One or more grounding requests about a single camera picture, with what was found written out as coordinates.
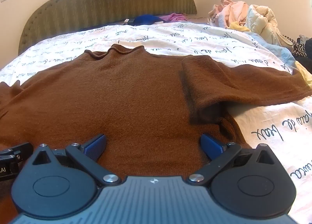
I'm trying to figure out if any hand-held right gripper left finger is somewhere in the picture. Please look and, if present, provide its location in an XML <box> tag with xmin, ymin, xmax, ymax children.
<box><xmin>32</xmin><ymin>134</ymin><xmax>121</xmax><ymax>187</ymax></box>

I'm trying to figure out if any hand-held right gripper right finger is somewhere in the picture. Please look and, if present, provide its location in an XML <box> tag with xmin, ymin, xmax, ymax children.
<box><xmin>188</xmin><ymin>133</ymin><xmax>281</xmax><ymax>187</ymax></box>

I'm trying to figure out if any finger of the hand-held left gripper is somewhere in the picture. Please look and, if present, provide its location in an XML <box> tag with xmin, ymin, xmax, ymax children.
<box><xmin>0</xmin><ymin>142</ymin><xmax>34</xmax><ymax>164</ymax></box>

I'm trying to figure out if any brown knit sweater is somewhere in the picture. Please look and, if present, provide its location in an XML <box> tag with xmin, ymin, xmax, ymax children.
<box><xmin>0</xmin><ymin>44</ymin><xmax>308</xmax><ymax>215</ymax></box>

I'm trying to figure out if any white script printed blanket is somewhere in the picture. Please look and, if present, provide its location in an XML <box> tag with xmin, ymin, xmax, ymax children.
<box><xmin>0</xmin><ymin>20</ymin><xmax>312</xmax><ymax>222</ymax></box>

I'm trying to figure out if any light blue cloth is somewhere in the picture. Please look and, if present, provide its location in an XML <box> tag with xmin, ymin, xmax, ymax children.
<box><xmin>244</xmin><ymin>31</ymin><xmax>296</xmax><ymax>69</ymax></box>

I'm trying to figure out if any pale yellow cloth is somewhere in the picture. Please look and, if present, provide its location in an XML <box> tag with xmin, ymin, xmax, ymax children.
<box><xmin>228</xmin><ymin>21</ymin><xmax>251</xmax><ymax>32</ymax></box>

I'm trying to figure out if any dark cloth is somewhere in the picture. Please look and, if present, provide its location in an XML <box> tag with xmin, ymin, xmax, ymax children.
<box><xmin>294</xmin><ymin>53</ymin><xmax>312</xmax><ymax>74</ymax></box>

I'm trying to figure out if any black white striped cloth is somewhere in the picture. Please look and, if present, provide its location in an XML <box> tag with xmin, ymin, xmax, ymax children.
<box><xmin>281</xmin><ymin>34</ymin><xmax>309</xmax><ymax>57</ymax></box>

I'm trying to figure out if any cream puffer jacket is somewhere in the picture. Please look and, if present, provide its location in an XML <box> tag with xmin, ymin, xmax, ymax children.
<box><xmin>245</xmin><ymin>4</ymin><xmax>281</xmax><ymax>44</ymax></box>

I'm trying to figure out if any pink purple cloth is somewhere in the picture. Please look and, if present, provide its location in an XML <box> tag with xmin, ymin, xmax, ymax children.
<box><xmin>158</xmin><ymin>13</ymin><xmax>188</xmax><ymax>23</ymax></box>

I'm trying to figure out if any pink garment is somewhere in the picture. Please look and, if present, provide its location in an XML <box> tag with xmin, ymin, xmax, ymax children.
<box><xmin>208</xmin><ymin>0</ymin><xmax>250</xmax><ymax>28</ymax></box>

